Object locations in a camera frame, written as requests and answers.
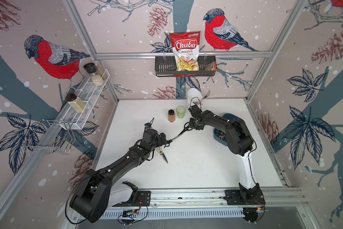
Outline white utensil holder cup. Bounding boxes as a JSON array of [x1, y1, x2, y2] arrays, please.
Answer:
[[187, 88, 203, 108]]

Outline green translucent cup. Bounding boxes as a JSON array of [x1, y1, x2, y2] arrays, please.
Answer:
[[176, 106, 186, 119]]

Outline black wire wall basket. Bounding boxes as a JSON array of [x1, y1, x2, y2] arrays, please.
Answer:
[[155, 56, 217, 77]]

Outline teal plastic storage box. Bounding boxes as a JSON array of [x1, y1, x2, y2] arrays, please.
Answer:
[[213, 113, 241, 146]]

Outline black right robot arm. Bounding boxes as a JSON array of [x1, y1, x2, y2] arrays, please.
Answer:
[[189, 105, 261, 203]]

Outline red Chuba chips bag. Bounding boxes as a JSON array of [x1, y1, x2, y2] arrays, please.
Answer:
[[169, 31, 201, 71]]

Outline cream kitchen shears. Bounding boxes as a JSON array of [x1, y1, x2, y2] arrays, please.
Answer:
[[155, 147, 168, 163]]

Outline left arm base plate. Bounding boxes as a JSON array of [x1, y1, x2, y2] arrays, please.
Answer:
[[112, 190, 151, 207]]

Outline clear glass jar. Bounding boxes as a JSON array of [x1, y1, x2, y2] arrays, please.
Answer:
[[94, 61, 107, 80]]

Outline white wire wall shelf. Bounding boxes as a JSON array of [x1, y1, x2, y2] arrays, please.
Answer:
[[48, 70, 110, 130]]

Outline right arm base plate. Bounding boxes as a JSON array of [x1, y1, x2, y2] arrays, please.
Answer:
[[223, 189, 266, 206]]

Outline brown spice jar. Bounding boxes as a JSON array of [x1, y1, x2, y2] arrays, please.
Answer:
[[168, 109, 175, 123]]

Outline black lid spice grinder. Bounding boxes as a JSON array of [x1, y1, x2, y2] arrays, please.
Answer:
[[83, 63, 104, 86]]

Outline chrome wire rack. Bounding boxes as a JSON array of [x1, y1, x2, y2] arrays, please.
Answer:
[[21, 119, 76, 155]]

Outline small black scissors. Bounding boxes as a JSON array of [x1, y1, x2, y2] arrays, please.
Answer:
[[164, 122, 192, 148]]

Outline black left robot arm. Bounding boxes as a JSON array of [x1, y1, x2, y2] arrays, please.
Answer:
[[69, 128, 167, 223]]

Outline pink handled utensil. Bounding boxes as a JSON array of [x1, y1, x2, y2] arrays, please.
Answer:
[[203, 90, 211, 100]]

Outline yellow liquid glass bottle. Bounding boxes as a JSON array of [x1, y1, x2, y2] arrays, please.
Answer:
[[65, 93, 86, 114]]

